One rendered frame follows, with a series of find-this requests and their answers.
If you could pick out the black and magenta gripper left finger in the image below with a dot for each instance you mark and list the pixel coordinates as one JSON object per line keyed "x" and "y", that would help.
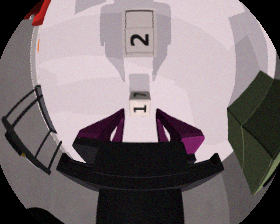
{"x": 103, "y": 129}

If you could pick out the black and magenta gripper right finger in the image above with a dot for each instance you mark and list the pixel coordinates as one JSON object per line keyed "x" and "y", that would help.
{"x": 178, "y": 130}

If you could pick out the white cube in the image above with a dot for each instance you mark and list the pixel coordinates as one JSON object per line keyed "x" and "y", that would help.
{"x": 139, "y": 40}
{"x": 139, "y": 103}

